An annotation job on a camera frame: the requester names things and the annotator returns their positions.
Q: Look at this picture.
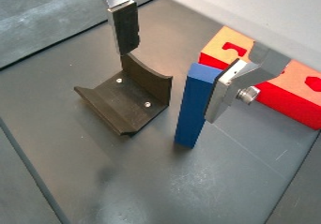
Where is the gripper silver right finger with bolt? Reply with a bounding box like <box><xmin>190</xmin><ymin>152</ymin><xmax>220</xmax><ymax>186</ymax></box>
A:
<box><xmin>205</xmin><ymin>42</ymin><xmax>292</xmax><ymax>123</ymax></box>

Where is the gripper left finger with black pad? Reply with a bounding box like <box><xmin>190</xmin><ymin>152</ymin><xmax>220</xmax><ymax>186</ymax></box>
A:
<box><xmin>102</xmin><ymin>0</ymin><xmax>139</xmax><ymax>55</ymax></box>

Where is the blue rectangular block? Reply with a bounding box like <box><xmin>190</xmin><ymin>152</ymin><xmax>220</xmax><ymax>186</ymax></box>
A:
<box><xmin>174</xmin><ymin>63</ymin><xmax>221</xmax><ymax>148</ymax></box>

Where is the red shape-sorting board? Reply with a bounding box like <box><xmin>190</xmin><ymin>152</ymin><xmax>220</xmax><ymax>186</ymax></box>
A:
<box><xmin>198</xmin><ymin>26</ymin><xmax>321</xmax><ymax>130</ymax></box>

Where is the black curved holder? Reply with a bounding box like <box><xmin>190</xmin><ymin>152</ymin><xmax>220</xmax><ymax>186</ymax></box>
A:
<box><xmin>74</xmin><ymin>53</ymin><xmax>173</xmax><ymax>135</ymax></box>

